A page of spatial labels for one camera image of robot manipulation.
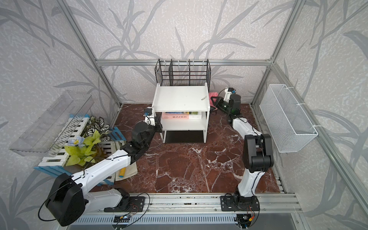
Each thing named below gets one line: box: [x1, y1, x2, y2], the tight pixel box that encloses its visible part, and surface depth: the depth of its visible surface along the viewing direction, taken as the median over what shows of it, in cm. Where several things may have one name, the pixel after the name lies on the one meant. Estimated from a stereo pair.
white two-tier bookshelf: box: [151, 82, 211, 144], surface depth 79 cm
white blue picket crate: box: [34, 113, 127, 186], surface depth 63 cm
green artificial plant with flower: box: [64, 129, 102, 167], surface depth 68 cm
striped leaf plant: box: [80, 115, 112, 142], surface depth 75 cm
